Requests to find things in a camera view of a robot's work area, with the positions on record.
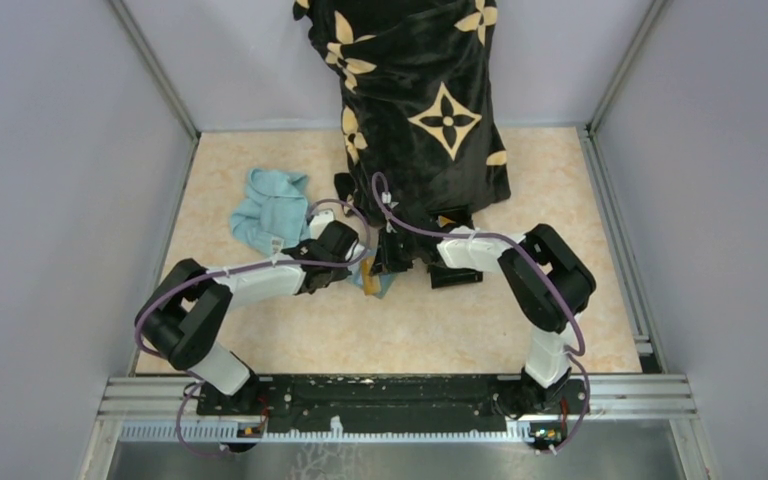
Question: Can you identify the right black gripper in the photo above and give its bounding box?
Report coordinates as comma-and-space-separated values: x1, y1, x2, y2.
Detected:
371, 225, 419, 276

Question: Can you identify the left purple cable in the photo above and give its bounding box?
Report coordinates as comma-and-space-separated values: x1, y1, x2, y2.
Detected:
133, 198, 373, 460

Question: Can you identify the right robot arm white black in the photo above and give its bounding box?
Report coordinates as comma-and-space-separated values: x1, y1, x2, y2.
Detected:
381, 202, 597, 412

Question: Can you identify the light blue cloth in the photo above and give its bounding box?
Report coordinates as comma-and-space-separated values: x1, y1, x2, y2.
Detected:
229, 168, 310, 256

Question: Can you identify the purple cable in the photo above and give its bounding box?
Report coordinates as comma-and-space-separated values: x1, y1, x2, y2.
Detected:
370, 172, 591, 457
133, 198, 373, 460

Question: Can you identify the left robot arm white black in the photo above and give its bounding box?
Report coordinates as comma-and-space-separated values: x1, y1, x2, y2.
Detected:
135, 221, 362, 414

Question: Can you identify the aluminium frame rail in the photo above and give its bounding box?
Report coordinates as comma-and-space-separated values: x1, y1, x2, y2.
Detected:
99, 374, 697, 420

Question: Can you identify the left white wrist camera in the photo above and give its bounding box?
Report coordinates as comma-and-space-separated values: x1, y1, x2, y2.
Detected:
308, 209, 336, 239

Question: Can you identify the black beige flower-patterned blanket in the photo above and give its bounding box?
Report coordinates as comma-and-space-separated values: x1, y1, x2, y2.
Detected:
292, 0, 511, 226

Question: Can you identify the black card tray box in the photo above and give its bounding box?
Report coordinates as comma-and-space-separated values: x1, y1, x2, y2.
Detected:
426, 206, 486, 290

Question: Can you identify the white slotted cable duct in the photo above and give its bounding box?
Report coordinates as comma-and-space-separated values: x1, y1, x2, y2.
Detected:
119, 417, 538, 446

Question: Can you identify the orange credit card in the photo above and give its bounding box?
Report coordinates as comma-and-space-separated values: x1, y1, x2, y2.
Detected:
359, 257, 382, 296

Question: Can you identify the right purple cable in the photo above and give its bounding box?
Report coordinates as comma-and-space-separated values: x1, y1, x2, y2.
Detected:
370, 172, 591, 457

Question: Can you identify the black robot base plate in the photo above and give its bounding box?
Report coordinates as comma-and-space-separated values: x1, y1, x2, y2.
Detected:
196, 373, 586, 433

